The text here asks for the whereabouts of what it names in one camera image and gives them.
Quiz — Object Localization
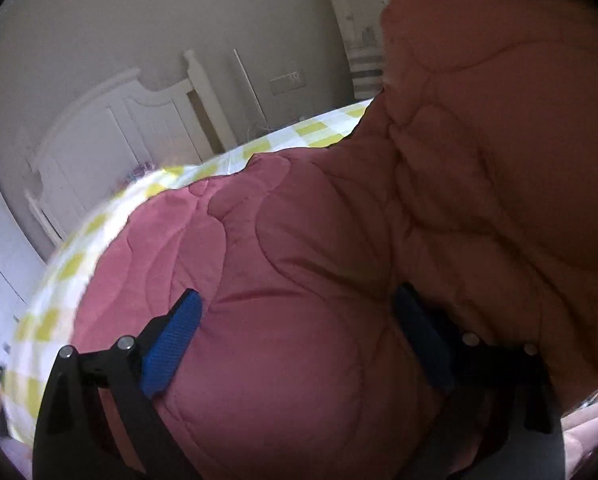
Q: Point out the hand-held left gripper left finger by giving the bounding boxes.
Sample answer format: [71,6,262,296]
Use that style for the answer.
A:
[32,287,205,480]

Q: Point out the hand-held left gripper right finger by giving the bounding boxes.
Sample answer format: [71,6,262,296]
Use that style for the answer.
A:
[391,282,566,480]

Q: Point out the pink quilted jacket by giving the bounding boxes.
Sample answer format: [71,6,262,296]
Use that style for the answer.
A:
[72,0,598,480]

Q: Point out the colourful patterned pillow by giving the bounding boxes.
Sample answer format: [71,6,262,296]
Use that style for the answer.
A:
[124,162,152,183]

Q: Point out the white wardrobe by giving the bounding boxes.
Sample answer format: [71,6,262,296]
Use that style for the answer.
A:
[0,150,47,361]

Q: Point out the white wooden headboard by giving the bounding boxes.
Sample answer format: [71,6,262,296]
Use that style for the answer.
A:
[24,50,237,261]

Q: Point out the yellow checked bed sheet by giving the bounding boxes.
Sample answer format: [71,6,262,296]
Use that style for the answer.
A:
[0,97,380,441]

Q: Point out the white lamp pole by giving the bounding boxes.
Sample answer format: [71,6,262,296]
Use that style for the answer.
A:
[231,49,275,131]

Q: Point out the striped printed curtain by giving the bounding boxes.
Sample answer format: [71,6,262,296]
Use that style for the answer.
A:
[319,0,415,101]

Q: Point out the beige wall socket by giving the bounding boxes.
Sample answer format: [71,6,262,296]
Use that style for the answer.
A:
[269,71,307,96]

